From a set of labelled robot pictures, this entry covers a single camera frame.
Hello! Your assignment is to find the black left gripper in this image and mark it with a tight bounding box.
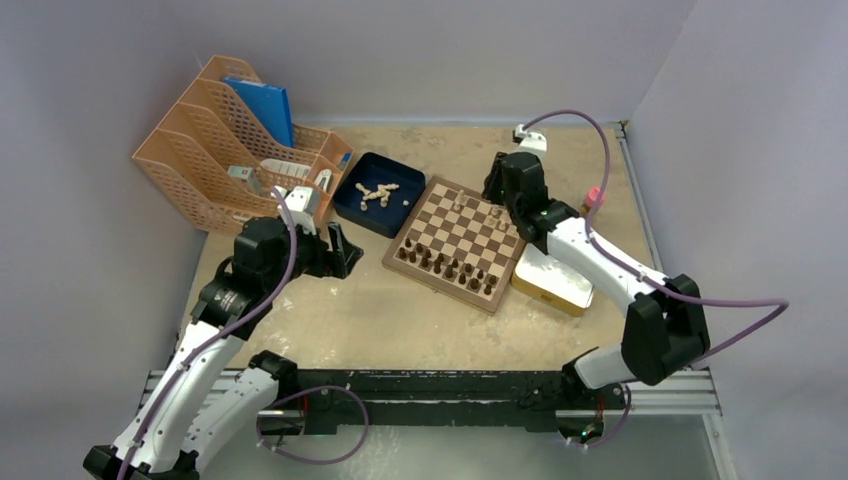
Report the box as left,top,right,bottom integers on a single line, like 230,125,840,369
263,216,361,292

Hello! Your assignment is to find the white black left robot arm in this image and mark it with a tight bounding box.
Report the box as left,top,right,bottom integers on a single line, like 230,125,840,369
83,217,363,479

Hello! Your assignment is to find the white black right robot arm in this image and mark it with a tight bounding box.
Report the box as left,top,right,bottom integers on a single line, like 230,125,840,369
483,152,711,407

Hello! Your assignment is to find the light wooden pawn on board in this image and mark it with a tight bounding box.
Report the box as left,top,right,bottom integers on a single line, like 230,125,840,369
488,206,501,226

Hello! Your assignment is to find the wooden chess board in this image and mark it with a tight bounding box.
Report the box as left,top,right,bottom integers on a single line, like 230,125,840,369
382,176,526,315

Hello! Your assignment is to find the light wooden tall piece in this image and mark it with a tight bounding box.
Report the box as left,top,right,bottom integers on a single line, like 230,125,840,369
451,190,469,215

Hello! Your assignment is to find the dark blue tray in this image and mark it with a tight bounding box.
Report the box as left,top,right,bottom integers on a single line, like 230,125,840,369
333,152,426,238

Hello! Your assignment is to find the pink capped small bottle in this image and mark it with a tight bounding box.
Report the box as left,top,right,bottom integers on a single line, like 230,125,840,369
580,186,606,216

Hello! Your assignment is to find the white stapler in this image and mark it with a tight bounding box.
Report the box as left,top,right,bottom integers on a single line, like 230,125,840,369
313,168,333,194

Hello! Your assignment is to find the gold metal tin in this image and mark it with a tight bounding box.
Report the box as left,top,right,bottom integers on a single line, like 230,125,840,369
511,244,594,317

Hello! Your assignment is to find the white paper pack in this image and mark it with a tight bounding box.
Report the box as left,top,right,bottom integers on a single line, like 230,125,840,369
260,158,311,178

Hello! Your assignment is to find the grey box red label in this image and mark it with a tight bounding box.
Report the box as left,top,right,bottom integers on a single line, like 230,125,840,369
227,165,263,196

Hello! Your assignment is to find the peach plastic file organizer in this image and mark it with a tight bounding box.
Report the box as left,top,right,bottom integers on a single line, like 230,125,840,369
133,55,354,234

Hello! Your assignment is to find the blue folder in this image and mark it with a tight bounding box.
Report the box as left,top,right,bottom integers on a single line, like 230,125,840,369
222,76,295,148

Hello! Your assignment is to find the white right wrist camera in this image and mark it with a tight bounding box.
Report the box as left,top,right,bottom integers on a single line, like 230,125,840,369
513,124,547,159

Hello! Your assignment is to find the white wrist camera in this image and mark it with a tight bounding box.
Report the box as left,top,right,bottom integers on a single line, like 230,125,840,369
271,185,320,235
513,124,547,159

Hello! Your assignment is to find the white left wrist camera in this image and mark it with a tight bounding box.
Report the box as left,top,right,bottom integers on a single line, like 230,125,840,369
271,185,320,235

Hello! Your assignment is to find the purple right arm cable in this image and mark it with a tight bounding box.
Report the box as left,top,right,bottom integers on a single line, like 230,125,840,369
515,109,790,366

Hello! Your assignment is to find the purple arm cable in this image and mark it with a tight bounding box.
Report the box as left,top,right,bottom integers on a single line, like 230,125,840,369
515,109,790,366
115,187,298,480

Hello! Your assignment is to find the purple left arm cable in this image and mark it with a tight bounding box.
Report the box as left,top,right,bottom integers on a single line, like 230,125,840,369
115,187,298,480

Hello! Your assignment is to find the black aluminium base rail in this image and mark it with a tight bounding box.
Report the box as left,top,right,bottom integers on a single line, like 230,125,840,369
135,368,722,439

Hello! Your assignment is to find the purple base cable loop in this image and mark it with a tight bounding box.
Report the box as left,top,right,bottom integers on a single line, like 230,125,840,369
255,383,370,466

